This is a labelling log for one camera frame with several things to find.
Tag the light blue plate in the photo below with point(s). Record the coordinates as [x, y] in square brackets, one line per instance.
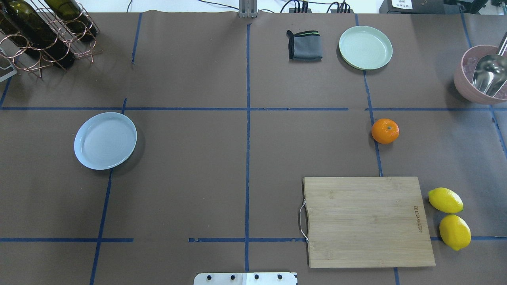
[105, 141]

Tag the light green plate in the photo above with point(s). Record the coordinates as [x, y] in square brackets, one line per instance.
[365, 48]

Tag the grey folded cloth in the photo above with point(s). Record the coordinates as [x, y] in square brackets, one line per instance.
[305, 46]

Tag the bamboo cutting board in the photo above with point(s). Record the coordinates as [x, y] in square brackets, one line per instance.
[366, 222]

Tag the orange fruit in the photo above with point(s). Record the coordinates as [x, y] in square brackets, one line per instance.
[385, 131]

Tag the upper yellow lemon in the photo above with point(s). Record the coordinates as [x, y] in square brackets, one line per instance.
[445, 200]

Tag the yellow lemon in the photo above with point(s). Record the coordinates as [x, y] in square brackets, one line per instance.
[454, 232]
[445, 200]

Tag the lower yellow lemon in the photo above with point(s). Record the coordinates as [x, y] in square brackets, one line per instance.
[454, 232]

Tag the pink bowl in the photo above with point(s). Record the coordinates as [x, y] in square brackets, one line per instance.
[463, 76]

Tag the metal ice scoop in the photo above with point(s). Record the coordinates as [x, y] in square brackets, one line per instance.
[490, 73]

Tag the dark green wine bottle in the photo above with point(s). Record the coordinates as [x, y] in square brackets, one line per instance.
[39, 34]

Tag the aluminium frame post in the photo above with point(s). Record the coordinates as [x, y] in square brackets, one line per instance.
[247, 9]

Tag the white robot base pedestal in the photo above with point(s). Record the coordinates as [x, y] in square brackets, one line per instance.
[246, 278]

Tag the copper wire bottle rack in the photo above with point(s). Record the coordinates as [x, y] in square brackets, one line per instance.
[17, 51]

